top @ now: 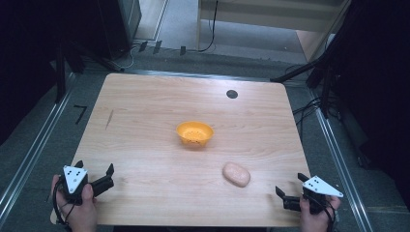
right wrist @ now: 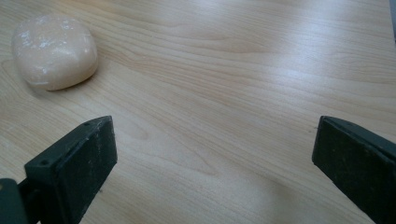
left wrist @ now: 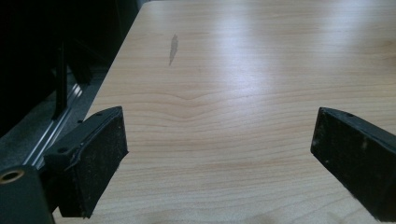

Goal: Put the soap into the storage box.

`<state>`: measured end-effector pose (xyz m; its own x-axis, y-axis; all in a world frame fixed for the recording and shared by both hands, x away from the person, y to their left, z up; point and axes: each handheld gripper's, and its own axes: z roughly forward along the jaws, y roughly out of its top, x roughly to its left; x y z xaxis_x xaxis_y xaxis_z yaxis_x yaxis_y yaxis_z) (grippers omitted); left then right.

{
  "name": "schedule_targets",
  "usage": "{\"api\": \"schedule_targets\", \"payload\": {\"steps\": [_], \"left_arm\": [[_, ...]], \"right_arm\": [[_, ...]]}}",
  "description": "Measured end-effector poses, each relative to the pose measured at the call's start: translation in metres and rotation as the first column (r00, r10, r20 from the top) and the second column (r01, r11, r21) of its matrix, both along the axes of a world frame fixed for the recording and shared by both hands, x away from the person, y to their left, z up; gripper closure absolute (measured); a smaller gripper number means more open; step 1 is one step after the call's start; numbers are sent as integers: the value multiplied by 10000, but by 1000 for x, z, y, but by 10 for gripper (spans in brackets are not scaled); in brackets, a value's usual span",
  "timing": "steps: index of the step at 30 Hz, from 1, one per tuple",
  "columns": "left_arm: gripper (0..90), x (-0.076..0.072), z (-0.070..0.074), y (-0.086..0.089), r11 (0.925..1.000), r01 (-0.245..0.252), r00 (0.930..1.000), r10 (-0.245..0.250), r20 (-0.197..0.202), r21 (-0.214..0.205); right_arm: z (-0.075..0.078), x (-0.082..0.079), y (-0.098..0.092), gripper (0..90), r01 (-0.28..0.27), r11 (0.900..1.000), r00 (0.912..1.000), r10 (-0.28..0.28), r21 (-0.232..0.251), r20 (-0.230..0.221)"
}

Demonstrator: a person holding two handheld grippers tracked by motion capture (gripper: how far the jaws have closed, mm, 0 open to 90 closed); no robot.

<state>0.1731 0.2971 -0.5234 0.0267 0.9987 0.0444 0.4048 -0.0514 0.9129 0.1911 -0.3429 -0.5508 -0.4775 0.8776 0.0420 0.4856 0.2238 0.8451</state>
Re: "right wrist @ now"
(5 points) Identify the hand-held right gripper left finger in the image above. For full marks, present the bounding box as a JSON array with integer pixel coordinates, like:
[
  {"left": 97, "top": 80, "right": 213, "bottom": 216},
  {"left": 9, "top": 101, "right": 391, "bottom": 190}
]
[{"left": 18, "top": 115, "right": 119, "bottom": 224}]

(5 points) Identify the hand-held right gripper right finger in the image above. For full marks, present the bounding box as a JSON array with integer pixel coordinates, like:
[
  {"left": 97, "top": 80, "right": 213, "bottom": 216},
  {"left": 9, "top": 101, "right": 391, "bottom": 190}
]
[{"left": 311, "top": 115, "right": 396, "bottom": 224}]

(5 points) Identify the cream steamed bun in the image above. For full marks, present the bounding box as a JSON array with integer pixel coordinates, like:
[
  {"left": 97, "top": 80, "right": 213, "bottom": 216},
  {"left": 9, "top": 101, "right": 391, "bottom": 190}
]
[{"left": 11, "top": 13, "right": 99, "bottom": 91}]

